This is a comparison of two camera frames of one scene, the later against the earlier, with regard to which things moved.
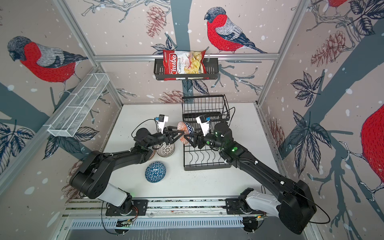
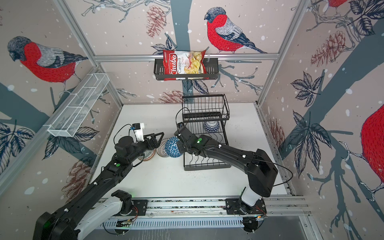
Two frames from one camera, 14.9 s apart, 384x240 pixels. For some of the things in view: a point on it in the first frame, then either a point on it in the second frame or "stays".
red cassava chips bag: (181, 62) stays
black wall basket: (212, 66) stays
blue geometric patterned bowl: (155, 172) → (171, 147)
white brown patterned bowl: (165, 150) stays
